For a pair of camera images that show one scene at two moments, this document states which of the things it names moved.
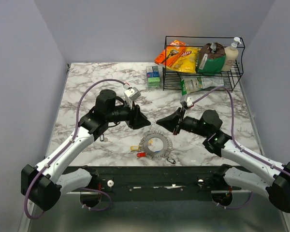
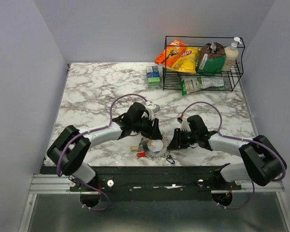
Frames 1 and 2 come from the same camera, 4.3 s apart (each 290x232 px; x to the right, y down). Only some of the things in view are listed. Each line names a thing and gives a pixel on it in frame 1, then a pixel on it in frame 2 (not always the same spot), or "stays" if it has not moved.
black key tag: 171,160 stays
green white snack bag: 191,83 stays
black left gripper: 137,119 -> 152,133
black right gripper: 172,121 -> 177,142
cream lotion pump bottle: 231,52 stays
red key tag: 141,154 stays
